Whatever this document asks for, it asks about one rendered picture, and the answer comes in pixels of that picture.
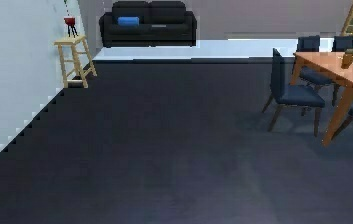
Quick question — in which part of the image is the black sofa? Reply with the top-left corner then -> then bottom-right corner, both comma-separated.
98,0 -> 198,48

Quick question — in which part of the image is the blue cushion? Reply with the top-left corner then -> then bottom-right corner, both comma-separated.
117,16 -> 141,27

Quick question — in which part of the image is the pale wooden stool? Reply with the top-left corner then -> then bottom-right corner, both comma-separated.
53,34 -> 98,90

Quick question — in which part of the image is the red pot plant on legs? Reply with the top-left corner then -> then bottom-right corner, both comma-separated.
62,0 -> 79,38

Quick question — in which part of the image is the orange wooden dining table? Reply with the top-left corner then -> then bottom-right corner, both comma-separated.
289,49 -> 353,148

